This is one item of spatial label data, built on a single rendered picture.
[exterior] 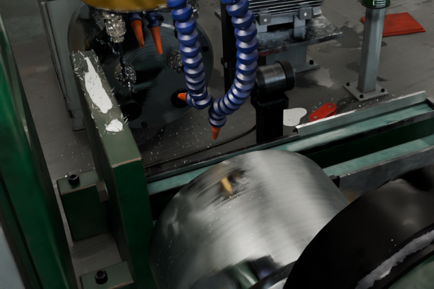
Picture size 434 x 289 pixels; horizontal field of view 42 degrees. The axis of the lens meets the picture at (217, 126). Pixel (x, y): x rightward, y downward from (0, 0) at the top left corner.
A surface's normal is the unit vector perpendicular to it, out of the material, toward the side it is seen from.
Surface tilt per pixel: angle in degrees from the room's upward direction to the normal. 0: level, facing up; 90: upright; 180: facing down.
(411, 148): 0
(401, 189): 14
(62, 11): 90
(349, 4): 0
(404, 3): 0
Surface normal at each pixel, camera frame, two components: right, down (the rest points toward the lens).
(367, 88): 0.36, 0.54
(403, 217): -0.40, -0.65
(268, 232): -0.20, -0.75
